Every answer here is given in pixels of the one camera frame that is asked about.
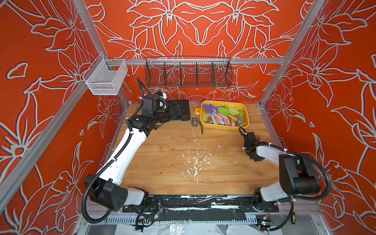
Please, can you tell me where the yellow tape roll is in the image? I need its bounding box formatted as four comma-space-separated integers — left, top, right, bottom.
194, 108, 201, 115

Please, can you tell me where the black wire wall basket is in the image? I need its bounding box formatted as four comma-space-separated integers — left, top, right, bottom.
145, 56, 233, 88

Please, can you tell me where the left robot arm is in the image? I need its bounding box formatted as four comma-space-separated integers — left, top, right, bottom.
81, 100, 186, 224

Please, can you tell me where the purple shovel pink handle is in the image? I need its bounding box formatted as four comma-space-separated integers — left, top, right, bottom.
203, 104, 221, 125

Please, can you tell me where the light green shovel wooden handle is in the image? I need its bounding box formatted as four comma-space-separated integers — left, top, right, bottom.
228, 107, 244, 121

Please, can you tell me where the green shovel yellow handle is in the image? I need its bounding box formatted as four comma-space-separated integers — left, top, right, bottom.
218, 107, 244, 125

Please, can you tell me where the black plastic tool case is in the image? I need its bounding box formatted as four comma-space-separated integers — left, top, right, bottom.
173, 99, 191, 121

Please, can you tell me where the yellow black screwdriver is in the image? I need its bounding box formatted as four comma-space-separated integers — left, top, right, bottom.
291, 211, 296, 225

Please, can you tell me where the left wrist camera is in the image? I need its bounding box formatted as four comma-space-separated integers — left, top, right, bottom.
142, 94, 167, 112

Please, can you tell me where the yellow plastic storage box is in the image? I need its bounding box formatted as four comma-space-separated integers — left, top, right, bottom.
200, 100, 249, 131

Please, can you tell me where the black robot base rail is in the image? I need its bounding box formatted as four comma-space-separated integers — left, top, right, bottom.
121, 193, 280, 213

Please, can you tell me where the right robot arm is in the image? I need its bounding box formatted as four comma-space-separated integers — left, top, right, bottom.
239, 127, 332, 212

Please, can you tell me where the clear plastic wall bin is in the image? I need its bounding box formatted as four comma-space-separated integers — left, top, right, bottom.
83, 55, 128, 96

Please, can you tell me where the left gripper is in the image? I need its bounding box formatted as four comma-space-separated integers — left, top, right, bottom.
154, 101, 186, 124

